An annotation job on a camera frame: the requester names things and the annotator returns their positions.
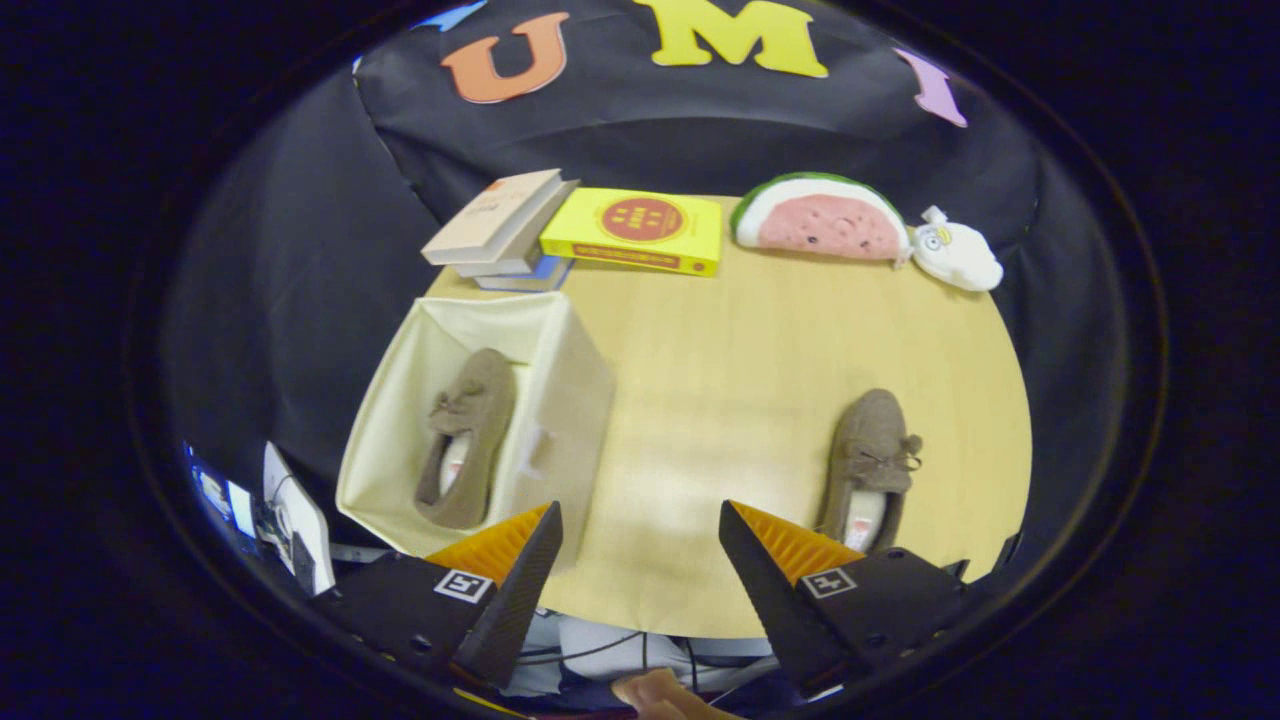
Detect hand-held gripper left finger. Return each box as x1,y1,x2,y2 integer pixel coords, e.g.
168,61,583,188
310,500,564,691

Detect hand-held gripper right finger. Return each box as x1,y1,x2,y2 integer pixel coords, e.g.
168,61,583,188
718,499,969,698

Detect brown fuzzy shoe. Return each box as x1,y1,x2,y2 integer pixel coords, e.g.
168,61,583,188
815,388,923,556
414,348,519,531

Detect beige fabric storage box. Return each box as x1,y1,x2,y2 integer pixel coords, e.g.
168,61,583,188
335,291,617,571

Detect white flat device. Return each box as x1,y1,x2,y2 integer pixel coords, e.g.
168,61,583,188
262,441,336,597

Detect blue book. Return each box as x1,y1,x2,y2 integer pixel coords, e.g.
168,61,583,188
473,255,576,293

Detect grey book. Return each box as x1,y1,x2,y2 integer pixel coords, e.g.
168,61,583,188
452,180,581,278

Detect watermelon slice plush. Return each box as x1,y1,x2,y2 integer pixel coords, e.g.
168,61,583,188
729,171,913,264

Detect beige book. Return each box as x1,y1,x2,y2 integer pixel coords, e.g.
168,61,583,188
420,168,566,266

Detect yellow book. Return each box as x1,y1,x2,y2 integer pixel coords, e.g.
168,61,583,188
539,187,724,278

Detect white plush toy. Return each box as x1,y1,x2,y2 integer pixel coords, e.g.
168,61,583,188
910,205,1005,293

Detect black backdrop cloth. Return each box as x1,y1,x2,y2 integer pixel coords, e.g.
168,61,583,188
160,0,1166,601

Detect black cable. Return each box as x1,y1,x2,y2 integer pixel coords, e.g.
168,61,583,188
520,630,643,667

